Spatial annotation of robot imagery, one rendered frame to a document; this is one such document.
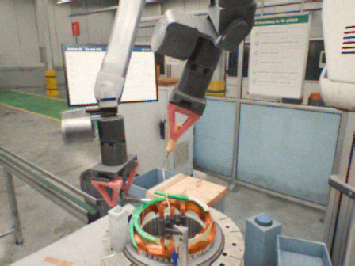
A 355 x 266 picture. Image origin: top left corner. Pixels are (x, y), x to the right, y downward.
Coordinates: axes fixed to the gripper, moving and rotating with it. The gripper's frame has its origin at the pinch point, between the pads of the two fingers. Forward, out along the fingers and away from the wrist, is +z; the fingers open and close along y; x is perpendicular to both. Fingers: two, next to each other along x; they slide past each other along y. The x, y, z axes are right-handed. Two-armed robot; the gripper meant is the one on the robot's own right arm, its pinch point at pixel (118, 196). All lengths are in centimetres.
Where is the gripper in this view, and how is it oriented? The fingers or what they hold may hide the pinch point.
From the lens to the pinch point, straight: 67.7
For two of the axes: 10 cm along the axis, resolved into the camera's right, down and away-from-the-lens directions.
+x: 9.5, 0.6, -3.1
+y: -3.1, 2.9, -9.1
